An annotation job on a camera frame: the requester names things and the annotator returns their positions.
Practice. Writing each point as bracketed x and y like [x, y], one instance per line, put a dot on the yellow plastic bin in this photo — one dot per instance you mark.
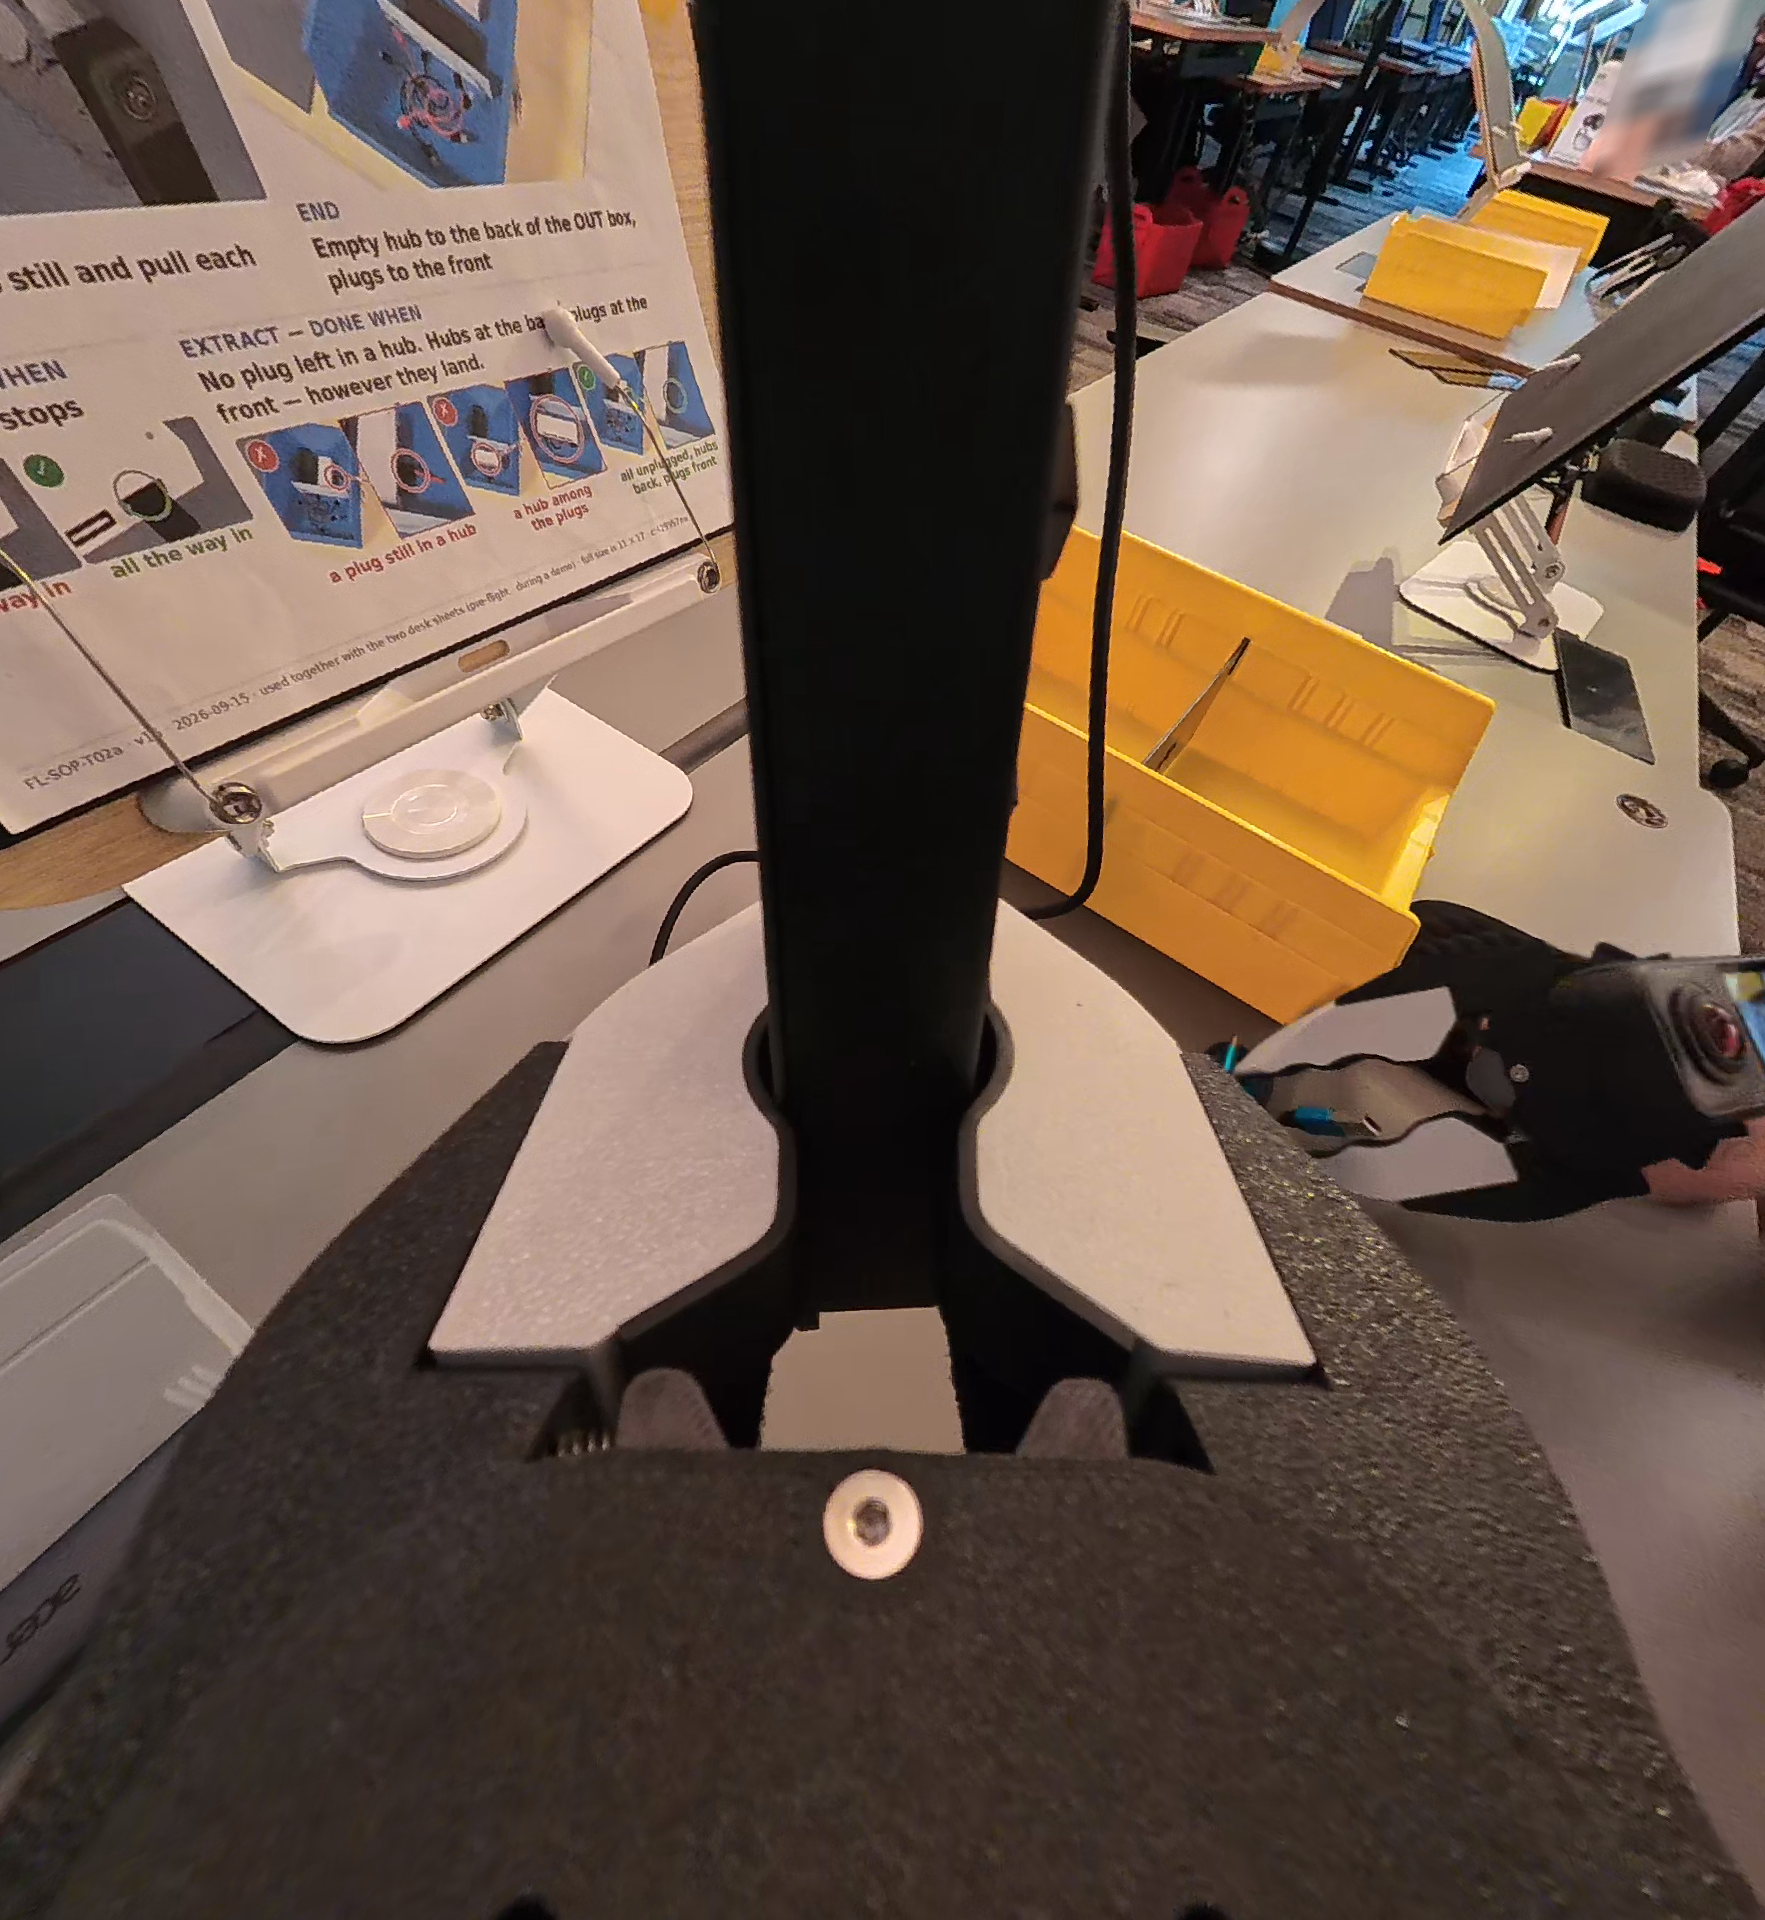
[1464, 266]
[1302, 721]

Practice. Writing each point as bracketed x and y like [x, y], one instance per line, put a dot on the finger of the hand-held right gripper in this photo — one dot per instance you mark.
[1422, 1157]
[1376, 1042]

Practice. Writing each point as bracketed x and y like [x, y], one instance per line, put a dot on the black bag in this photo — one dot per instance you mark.
[1645, 489]

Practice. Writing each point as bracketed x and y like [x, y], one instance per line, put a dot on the white stand base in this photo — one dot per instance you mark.
[311, 931]

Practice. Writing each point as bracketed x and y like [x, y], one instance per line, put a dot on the person's right hand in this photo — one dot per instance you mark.
[1751, 1164]

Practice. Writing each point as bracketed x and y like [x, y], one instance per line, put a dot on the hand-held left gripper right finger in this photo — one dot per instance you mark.
[1138, 1202]

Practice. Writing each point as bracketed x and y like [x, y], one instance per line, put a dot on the grey square plate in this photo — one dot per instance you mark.
[1604, 697]

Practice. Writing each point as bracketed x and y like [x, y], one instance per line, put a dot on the clear plastic bin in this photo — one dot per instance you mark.
[59, 1412]

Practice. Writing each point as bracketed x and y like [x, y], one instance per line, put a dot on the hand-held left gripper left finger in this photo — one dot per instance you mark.
[599, 1202]

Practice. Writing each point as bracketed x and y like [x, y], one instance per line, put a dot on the round metal desk grommet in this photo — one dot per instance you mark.
[1642, 811]

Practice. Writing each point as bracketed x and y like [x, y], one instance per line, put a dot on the black 7-port USB hub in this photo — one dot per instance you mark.
[1124, 450]

